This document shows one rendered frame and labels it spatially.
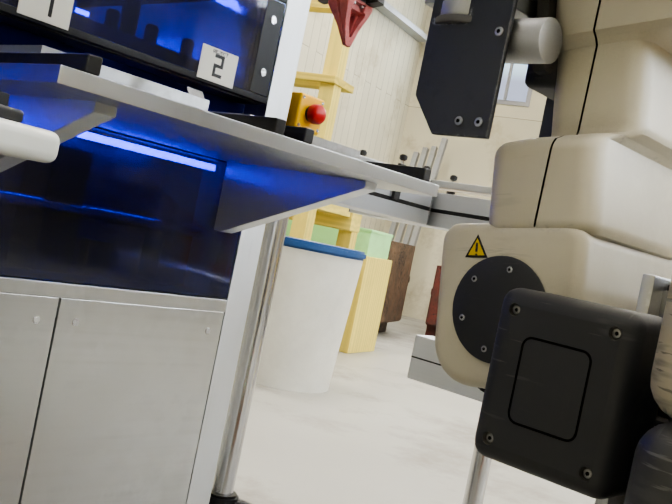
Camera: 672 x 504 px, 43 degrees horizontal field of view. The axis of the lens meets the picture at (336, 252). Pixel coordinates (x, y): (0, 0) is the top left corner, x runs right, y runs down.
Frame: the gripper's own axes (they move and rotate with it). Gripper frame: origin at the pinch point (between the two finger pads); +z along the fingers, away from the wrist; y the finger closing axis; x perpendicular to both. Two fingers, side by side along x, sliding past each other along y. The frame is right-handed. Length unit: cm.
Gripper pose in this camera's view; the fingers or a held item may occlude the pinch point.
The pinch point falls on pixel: (346, 41)
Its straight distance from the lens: 146.5
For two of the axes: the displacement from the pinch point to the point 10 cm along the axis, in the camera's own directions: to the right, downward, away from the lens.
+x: -6.3, -1.2, -7.6
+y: -7.7, -0.2, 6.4
